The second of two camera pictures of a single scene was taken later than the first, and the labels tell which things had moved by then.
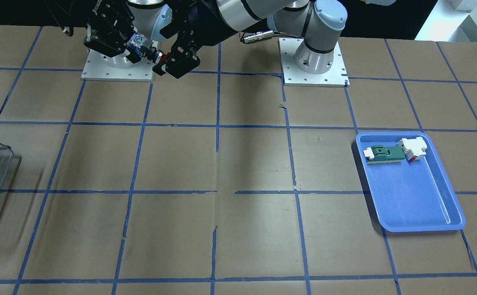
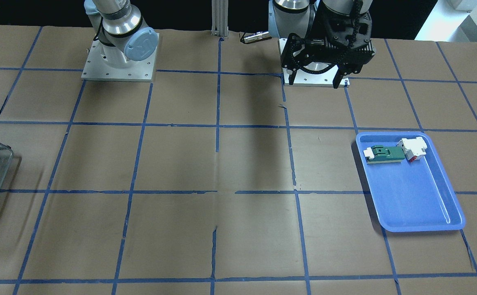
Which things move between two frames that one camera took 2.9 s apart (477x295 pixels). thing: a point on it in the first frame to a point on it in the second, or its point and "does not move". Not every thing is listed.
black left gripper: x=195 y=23 to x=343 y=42
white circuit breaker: x=413 y=148 does not move
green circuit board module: x=377 y=154 does not move
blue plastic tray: x=407 y=182 does not move
